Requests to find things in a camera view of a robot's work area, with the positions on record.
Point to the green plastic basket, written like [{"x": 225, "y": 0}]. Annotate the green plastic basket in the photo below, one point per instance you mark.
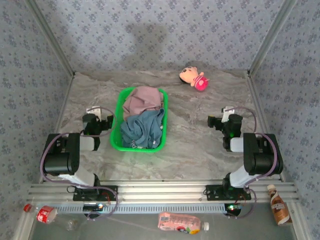
[{"x": 115, "y": 140}]

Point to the pink tank top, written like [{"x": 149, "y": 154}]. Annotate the pink tank top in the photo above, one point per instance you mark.
[{"x": 143, "y": 102}]

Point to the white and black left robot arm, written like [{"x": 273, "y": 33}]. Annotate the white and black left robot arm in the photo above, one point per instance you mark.
[{"x": 60, "y": 160}]

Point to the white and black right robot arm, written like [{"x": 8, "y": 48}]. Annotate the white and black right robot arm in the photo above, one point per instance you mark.
[{"x": 262, "y": 160}]

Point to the plush doll with pink shirt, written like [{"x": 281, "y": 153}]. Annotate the plush doll with pink shirt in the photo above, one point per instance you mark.
[{"x": 193, "y": 78}]

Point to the small circuit board with LEDs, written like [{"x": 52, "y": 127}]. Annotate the small circuit board with LEDs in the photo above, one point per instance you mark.
[
  {"x": 233, "y": 207},
  {"x": 92, "y": 207}
]

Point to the brown chocolate drink bottle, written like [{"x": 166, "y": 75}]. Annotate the brown chocolate drink bottle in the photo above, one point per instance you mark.
[{"x": 278, "y": 205}]

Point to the clear red-label cola bottle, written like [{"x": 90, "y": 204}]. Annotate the clear red-label cola bottle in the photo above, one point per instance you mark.
[{"x": 46, "y": 215}]

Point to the pink drink bottle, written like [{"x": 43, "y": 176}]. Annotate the pink drink bottle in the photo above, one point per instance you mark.
[{"x": 177, "y": 222}]

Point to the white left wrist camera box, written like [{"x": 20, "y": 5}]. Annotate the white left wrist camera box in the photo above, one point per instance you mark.
[{"x": 93, "y": 110}]

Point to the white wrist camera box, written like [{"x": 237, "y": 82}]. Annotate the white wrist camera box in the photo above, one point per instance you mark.
[
  {"x": 93, "y": 110},
  {"x": 228, "y": 112}
]

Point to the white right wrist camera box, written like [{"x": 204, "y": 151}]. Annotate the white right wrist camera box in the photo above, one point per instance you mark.
[{"x": 228, "y": 112}]

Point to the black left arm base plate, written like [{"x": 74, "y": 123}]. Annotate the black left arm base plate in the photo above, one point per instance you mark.
[{"x": 110, "y": 192}]

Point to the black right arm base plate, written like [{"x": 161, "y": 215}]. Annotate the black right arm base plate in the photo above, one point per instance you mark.
[{"x": 212, "y": 193}]

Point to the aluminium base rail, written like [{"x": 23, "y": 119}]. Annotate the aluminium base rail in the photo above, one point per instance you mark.
[{"x": 162, "y": 192}]

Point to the aluminium frame post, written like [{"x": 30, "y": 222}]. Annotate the aluminium frame post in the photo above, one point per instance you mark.
[
  {"x": 51, "y": 37},
  {"x": 270, "y": 37}
]

